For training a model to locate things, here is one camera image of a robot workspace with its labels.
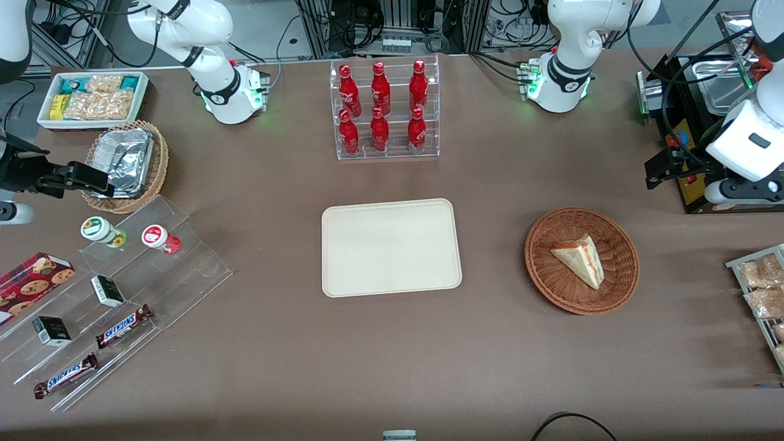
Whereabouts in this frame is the black appliance box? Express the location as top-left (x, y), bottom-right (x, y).
top-left (637, 52), bottom-right (784, 215)

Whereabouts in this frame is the triangular sandwich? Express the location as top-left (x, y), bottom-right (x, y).
top-left (550, 235), bottom-right (605, 290)

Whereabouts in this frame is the thin black cable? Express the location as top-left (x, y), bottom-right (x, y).
top-left (269, 15), bottom-right (305, 89)

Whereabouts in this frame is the clear acrylic bottle rack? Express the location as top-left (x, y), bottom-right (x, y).
top-left (330, 54), bottom-right (440, 161)

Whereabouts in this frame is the clear acrylic stepped stand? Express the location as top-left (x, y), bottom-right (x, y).
top-left (0, 195), bottom-right (233, 412)

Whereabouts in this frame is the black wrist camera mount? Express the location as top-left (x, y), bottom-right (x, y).
top-left (0, 136), bottom-right (51, 179)

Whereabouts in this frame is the small black carton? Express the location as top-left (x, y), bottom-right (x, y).
top-left (32, 316), bottom-right (72, 347)
top-left (91, 275), bottom-right (126, 308)

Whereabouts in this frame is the brown wicker basket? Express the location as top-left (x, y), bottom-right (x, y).
top-left (524, 207), bottom-right (641, 316)

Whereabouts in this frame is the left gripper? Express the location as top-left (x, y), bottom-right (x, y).
top-left (645, 147), bottom-right (784, 206)

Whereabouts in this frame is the green lid yogurt cup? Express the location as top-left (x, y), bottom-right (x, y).
top-left (80, 216), bottom-right (128, 249)

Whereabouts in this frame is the beige plastic tray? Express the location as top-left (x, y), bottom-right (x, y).
top-left (322, 198), bottom-right (462, 298)

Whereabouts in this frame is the red lid yogurt cup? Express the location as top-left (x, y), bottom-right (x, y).
top-left (141, 224), bottom-right (181, 255)

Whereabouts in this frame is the tray of packaged snacks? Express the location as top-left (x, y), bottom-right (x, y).
top-left (726, 244), bottom-right (784, 374)

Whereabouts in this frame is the black looped cable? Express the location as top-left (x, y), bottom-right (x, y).
top-left (530, 413), bottom-right (619, 441)

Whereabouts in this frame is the Snickers chocolate bar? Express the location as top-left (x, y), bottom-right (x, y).
top-left (95, 304), bottom-right (154, 350)
top-left (34, 353), bottom-right (99, 400)

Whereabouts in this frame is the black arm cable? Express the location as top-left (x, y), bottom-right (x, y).
top-left (619, 0), bottom-right (754, 169)

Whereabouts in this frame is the light wicker basket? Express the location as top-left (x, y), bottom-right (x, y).
top-left (81, 119), bottom-right (169, 214)

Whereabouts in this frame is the white snack tray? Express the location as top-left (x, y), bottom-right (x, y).
top-left (37, 70), bottom-right (149, 132)

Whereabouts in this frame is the clear bag of crackers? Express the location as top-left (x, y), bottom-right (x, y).
top-left (86, 75), bottom-right (123, 94)
top-left (64, 91), bottom-right (134, 120)

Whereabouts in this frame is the red cola bottle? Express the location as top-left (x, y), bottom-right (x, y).
top-left (339, 63), bottom-right (362, 118)
top-left (407, 107), bottom-right (427, 154)
top-left (371, 61), bottom-right (391, 116)
top-left (409, 59), bottom-right (429, 114)
top-left (338, 109), bottom-right (360, 156)
top-left (370, 107), bottom-right (390, 153)

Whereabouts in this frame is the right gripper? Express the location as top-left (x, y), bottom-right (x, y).
top-left (0, 160), bottom-right (115, 226)

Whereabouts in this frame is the stainless steel pan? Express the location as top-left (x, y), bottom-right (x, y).
top-left (695, 56), bottom-right (757, 116)

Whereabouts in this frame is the red chocolate cookie box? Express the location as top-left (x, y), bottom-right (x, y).
top-left (0, 252), bottom-right (76, 325)

